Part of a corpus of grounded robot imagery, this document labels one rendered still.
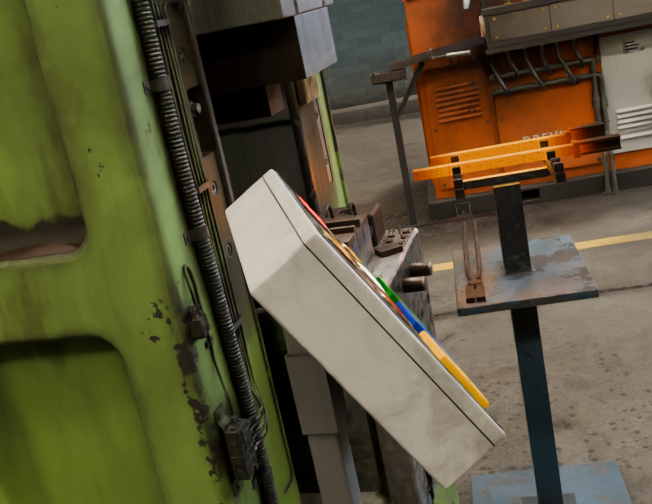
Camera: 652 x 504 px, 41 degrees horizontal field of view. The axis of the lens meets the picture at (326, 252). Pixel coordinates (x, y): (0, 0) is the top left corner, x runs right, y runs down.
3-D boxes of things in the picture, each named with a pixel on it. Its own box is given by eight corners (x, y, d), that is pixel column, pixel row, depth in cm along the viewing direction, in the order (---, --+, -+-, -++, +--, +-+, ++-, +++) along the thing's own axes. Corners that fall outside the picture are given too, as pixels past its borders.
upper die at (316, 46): (337, 61, 152) (327, 6, 149) (306, 78, 133) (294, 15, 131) (125, 99, 164) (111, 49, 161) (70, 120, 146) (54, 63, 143)
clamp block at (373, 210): (386, 233, 173) (380, 201, 171) (378, 247, 165) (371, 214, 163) (328, 239, 176) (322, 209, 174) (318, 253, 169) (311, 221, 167)
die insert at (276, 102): (284, 108, 153) (277, 74, 151) (271, 116, 146) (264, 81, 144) (133, 133, 162) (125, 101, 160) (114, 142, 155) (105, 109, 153)
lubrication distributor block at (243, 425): (269, 474, 130) (249, 392, 126) (256, 499, 124) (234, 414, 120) (247, 475, 131) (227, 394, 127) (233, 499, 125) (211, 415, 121)
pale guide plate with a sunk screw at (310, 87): (320, 96, 181) (303, 13, 176) (308, 103, 173) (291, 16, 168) (310, 97, 182) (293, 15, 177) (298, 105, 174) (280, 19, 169)
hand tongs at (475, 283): (462, 225, 247) (461, 221, 246) (476, 223, 246) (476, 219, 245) (466, 303, 190) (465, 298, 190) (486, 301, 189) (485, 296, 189)
